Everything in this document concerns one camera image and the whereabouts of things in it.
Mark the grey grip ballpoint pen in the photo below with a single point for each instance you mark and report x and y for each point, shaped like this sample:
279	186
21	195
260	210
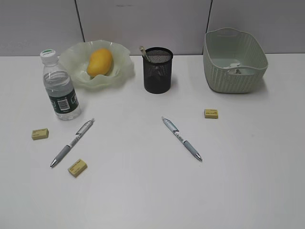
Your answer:
186	144

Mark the beige grip ballpoint pen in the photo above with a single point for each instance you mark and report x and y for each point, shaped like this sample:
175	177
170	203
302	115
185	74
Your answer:
144	54

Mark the yellow mango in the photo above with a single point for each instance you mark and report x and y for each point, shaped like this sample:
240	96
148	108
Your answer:
100	62

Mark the waste paper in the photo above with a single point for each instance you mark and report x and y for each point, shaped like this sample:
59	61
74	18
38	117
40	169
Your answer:
233	68

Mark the clear plastic water bottle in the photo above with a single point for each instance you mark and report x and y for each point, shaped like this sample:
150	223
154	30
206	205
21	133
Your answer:
59	86

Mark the black mesh pen holder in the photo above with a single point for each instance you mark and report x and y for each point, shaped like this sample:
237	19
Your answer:
158	71

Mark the yellow eraser near basket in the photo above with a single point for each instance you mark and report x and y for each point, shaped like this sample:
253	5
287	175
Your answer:
211	113

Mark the yellow eraser front left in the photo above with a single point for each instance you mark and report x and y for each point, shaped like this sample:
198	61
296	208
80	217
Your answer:
77	168

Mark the pale green wavy plate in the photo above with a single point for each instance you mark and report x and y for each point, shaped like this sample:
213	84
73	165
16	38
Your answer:
76	60

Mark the pale green woven basket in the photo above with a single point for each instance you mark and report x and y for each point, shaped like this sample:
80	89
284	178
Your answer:
225	46

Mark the yellow eraser near bottle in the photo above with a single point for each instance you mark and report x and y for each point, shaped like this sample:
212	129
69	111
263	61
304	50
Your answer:
40	134

